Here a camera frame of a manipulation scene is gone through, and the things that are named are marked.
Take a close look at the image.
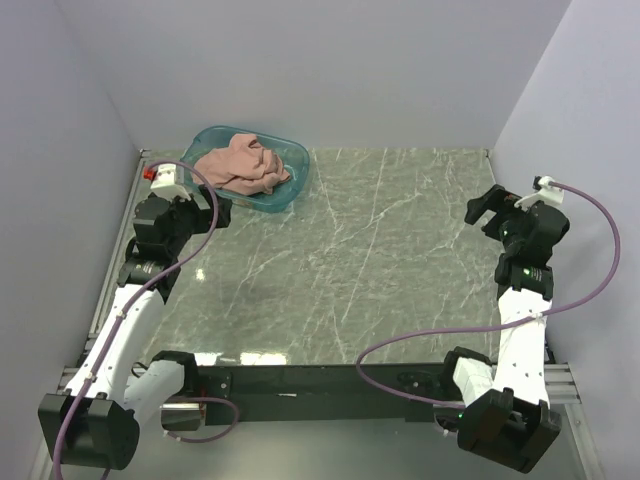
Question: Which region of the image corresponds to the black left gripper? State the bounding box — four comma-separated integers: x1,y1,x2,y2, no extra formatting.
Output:
164,183,232,255

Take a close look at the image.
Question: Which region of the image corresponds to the pink printed t-shirt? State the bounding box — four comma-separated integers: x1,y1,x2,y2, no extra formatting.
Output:
194,133,291,196

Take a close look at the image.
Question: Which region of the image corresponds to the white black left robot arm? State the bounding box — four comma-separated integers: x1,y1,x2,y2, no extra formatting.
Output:
38,187,232,478

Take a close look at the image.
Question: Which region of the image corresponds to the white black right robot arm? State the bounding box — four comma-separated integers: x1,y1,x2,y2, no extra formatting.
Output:
438,177,570,474

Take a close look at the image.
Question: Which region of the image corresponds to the teal transparent plastic basket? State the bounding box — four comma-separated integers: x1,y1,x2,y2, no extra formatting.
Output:
180,125,310,213

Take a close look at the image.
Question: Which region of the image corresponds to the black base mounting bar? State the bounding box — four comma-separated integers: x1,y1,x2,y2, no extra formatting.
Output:
199,363,461,426

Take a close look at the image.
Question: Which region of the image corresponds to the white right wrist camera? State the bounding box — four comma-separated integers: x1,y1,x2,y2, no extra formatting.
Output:
514,176,564,211

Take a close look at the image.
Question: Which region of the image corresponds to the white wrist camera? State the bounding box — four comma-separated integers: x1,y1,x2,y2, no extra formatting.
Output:
514,176,564,211
143,163,191,202

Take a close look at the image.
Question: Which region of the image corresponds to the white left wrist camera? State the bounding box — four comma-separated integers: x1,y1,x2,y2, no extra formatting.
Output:
143,163,191,202

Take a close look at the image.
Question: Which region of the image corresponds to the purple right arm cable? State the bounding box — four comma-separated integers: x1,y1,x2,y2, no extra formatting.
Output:
356,182,623,405

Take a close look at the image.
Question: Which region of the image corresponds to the aluminium frame rail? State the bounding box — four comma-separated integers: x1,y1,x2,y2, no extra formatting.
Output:
57,364,581,404

